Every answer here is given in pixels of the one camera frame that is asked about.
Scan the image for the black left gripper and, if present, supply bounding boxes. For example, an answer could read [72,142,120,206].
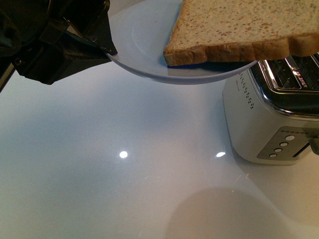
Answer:
[0,0,118,85]

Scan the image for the grey round plate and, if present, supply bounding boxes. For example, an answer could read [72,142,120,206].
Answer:
[108,0,255,85]

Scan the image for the slice of brown bread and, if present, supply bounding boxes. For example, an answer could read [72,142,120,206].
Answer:
[163,0,319,66]

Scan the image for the silver two-slot toaster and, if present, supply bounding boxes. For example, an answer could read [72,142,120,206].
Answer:
[222,54,319,165]

